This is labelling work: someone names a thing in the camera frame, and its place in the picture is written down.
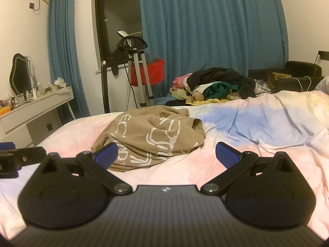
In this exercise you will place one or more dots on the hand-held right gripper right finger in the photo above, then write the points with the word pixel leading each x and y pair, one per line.
pixel 227 155

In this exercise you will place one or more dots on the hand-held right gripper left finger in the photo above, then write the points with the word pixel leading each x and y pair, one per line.
pixel 106 153

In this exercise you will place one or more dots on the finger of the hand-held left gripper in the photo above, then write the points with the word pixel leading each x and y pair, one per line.
pixel 28 157

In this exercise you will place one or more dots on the tan printed t-shirt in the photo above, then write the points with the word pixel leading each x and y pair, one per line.
pixel 149 136

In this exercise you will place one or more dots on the white dressing table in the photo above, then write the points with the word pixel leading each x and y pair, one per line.
pixel 33 108

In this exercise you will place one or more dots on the yellow towel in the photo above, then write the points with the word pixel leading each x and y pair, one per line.
pixel 205 101

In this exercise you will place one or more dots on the row of cosmetic bottles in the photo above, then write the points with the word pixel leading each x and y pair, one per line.
pixel 30 94

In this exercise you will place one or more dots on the green garment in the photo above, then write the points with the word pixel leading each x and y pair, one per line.
pixel 218 90

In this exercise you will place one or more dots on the tissue box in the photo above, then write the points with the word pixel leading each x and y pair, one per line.
pixel 57 83

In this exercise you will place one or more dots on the black garment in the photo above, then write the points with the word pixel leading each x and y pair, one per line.
pixel 218 76

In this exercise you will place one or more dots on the wavy framed mirror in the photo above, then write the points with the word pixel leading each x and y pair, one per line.
pixel 20 74

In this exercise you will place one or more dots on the pink garment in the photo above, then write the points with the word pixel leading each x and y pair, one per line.
pixel 180 81

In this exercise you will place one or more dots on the red cloth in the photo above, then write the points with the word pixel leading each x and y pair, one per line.
pixel 154 73

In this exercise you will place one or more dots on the cardboard box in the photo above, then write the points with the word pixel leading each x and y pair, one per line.
pixel 279 77

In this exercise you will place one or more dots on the garment steamer stand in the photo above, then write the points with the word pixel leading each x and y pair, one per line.
pixel 137 64

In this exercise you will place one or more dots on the narrow blue curtain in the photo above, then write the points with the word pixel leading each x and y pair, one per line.
pixel 64 56

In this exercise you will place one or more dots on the black sofa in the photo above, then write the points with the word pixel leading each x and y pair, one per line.
pixel 303 68

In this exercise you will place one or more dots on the white pillow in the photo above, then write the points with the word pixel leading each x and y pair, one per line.
pixel 322 85

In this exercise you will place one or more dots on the wide blue curtain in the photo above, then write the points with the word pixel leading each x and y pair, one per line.
pixel 210 30

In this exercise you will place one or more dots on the dark window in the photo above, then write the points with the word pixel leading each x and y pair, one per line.
pixel 118 12

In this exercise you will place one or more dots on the dark floor-level wall socket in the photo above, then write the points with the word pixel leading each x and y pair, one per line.
pixel 50 126

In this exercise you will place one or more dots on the black wall socket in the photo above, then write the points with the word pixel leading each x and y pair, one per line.
pixel 32 5

